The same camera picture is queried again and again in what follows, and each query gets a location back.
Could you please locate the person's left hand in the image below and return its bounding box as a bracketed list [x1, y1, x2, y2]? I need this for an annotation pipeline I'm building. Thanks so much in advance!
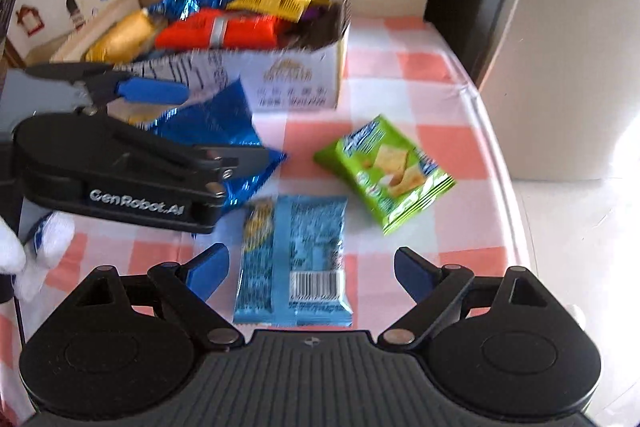
[0, 211, 77, 304]

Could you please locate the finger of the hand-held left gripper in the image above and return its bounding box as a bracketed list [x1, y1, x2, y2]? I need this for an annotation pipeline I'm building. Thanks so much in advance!
[192, 145, 272, 182]
[27, 63, 192, 108]

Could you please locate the light blue snack packet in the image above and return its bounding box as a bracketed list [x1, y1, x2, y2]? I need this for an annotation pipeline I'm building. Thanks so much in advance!
[232, 195, 354, 328]

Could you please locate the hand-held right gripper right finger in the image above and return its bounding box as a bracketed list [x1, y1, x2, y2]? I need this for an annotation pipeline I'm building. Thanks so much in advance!
[377, 247, 551, 349]

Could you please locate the purple snack packet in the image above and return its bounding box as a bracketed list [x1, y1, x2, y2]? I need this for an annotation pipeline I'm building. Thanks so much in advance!
[295, 4, 332, 26]

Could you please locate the green cracker packet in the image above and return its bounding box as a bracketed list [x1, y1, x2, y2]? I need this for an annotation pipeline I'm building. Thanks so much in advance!
[314, 114, 457, 236]

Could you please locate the orange white checked tablecloth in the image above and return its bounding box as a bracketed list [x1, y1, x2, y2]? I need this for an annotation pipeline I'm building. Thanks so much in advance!
[0, 14, 537, 408]

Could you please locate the dark blue foil snack packet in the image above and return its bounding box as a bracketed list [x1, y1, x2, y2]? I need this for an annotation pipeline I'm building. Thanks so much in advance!
[147, 0, 236, 26]
[145, 77, 289, 219]

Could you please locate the gold snack packet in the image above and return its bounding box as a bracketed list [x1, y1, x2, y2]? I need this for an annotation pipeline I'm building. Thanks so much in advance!
[85, 9, 159, 64]

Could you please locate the orange red snack packet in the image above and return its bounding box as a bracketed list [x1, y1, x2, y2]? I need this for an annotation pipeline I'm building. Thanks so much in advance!
[155, 9, 287, 52]

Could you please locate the yellow snack packet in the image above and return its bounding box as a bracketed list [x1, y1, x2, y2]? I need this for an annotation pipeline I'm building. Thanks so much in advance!
[227, 0, 331, 24]

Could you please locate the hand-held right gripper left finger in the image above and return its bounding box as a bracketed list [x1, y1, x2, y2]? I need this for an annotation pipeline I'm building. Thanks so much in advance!
[70, 243, 244, 349]

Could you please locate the red house wall sticker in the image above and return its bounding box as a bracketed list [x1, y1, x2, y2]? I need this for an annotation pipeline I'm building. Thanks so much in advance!
[15, 4, 47, 38]

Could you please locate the cardboard box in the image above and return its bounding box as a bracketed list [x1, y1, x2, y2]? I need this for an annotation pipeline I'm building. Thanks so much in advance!
[50, 0, 352, 110]

